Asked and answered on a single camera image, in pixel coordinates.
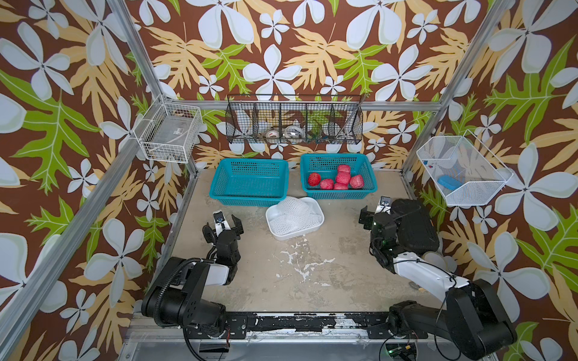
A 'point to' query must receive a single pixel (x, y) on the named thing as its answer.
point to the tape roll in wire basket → (272, 134)
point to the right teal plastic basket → (326, 165)
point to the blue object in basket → (449, 182)
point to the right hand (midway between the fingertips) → (377, 207)
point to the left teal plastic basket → (250, 182)
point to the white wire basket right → (463, 171)
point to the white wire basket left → (168, 131)
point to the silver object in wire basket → (295, 132)
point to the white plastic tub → (312, 204)
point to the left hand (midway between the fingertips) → (220, 218)
